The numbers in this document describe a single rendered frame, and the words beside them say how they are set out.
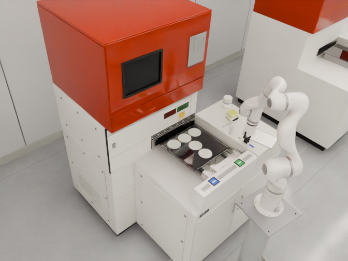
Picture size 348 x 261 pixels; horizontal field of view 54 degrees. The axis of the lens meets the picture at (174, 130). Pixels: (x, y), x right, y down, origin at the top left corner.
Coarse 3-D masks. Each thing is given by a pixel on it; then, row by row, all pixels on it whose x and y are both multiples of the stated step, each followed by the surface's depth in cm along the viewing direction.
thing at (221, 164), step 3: (228, 156) 249; (231, 156) 249; (234, 156) 249; (225, 159) 246; (228, 159) 246; (231, 159) 246; (222, 162) 244; (225, 162) 244; (228, 162) 244; (216, 165) 241; (219, 165) 241; (222, 165) 242; (219, 168) 239; (210, 171) 236; (201, 177) 234; (204, 177) 232; (204, 180) 233
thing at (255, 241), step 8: (288, 200) 228; (296, 208) 223; (248, 232) 240; (256, 232) 231; (248, 240) 242; (256, 240) 236; (264, 240) 235; (248, 248) 246; (256, 248) 241; (264, 248) 245; (240, 256) 260; (248, 256) 251; (256, 256) 248; (264, 256) 284
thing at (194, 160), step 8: (176, 136) 260; (192, 136) 261; (200, 136) 261; (208, 136) 262; (184, 144) 253; (208, 144) 254; (216, 144) 255; (176, 152) 246; (184, 152) 247; (192, 152) 247; (216, 152) 249; (184, 160) 241; (192, 160) 241; (200, 160) 242; (208, 160) 242
